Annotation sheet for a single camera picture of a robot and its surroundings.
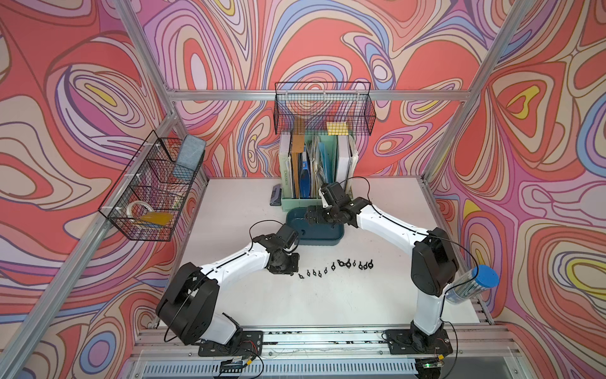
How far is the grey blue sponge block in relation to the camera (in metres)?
0.82

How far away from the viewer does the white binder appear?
0.95m

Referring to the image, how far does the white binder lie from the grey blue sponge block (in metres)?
0.53
